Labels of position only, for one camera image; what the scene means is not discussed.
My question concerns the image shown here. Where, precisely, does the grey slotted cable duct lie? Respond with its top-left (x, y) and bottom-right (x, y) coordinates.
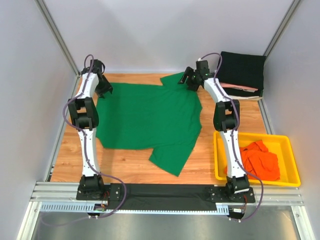
top-left (40, 202), bottom-right (229, 216)

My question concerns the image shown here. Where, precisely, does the orange t shirt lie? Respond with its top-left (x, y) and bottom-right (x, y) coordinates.
top-left (239, 140), bottom-right (280, 181)

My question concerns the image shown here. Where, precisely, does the black base cloth strip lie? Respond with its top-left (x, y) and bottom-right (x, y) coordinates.
top-left (120, 183), bottom-right (217, 211)

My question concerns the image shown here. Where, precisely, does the yellow plastic tray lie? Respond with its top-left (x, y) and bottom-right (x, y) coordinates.
top-left (212, 131), bottom-right (301, 188)

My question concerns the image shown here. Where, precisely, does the white folded t shirt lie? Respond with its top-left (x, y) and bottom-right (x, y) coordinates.
top-left (226, 88), bottom-right (264, 101)

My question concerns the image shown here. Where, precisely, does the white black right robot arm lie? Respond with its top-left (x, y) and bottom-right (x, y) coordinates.
top-left (178, 58), bottom-right (256, 203)

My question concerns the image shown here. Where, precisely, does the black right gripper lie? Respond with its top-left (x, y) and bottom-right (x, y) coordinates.
top-left (177, 67), bottom-right (200, 92)

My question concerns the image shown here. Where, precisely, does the right aluminium corner post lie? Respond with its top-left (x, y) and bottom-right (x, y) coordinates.
top-left (263, 0), bottom-right (303, 59)

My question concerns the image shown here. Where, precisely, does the left aluminium corner post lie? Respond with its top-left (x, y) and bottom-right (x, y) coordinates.
top-left (35, 0), bottom-right (79, 76)

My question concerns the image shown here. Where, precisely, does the black folded t shirt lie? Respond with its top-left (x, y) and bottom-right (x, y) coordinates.
top-left (224, 88), bottom-right (263, 98)
top-left (216, 51), bottom-right (266, 90)

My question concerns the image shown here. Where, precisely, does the black folded t shirt top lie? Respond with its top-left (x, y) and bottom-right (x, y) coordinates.
top-left (216, 51), bottom-right (266, 90)

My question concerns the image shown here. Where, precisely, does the aluminium frame rail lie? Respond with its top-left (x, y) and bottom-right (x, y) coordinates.
top-left (31, 182), bottom-right (304, 209)

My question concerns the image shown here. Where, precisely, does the pink folded t shirt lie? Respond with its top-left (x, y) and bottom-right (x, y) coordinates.
top-left (220, 82), bottom-right (258, 93)

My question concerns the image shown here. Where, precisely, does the aluminium corner post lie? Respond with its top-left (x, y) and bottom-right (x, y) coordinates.
top-left (263, 0), bottom-right (303, 59)
top-left (35, 0), bottom-right (79, 76)

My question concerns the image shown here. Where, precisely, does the green t shirt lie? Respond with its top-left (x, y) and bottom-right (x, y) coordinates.
top-left (96, 73), bottom-right (202, 177)

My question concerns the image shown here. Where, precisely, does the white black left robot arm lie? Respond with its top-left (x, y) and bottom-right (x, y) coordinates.
top-left (67, 54), bottom-right (113, 201)

